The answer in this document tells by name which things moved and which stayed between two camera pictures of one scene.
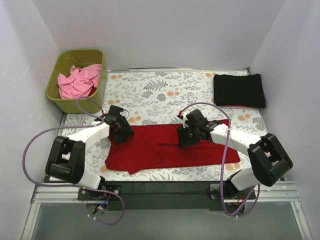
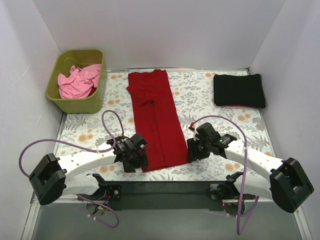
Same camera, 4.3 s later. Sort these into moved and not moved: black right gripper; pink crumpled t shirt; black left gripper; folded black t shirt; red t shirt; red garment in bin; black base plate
Moved: red t shirt; black right gripper; black left gripper
Not moved: pink crumpled t shirt; folded black t shirt; red garment in bin; black base plate
